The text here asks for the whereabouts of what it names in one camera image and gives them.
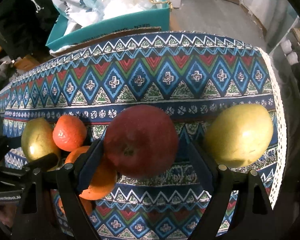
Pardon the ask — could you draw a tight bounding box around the teal plastic crate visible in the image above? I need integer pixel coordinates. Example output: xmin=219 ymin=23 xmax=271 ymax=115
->
xmin=46 ymin=0 xmax=171 ymax=51

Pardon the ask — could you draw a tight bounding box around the yellow-green pear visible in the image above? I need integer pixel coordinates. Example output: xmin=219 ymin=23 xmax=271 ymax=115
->
xmin=21 ymin=118 xmax=61 ymax=171

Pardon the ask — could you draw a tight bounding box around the yellow-green pomelo fruit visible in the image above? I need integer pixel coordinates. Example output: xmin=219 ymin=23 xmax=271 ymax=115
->
xmin=203 ymin=103 xmax=274 ymax=168

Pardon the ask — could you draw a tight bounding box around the red apple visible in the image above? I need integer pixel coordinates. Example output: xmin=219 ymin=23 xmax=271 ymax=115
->
xmin=103 ymin=105 xmax=179 ymax=179

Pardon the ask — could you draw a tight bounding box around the blue patterned tablecloth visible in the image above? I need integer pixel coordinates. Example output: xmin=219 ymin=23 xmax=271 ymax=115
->
xmin=0 ymin=32 xmax=287 ymax=239

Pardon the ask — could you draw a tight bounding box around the grey shoe rack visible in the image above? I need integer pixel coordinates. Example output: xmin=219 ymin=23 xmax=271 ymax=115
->
xmin=269 ymin=17 xmax=300 ymax=99

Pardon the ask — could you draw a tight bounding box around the small tangerine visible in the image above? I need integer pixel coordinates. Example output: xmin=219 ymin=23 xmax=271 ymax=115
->
xmin=57 ymin=197 xmax=93 ymax=216
xmin=52 ymin=115 xmax=87 ymax=152

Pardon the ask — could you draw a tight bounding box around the large orange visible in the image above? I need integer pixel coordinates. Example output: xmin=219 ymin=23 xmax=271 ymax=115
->
xmin=61 ymin=146 xmax=117 ymax=200

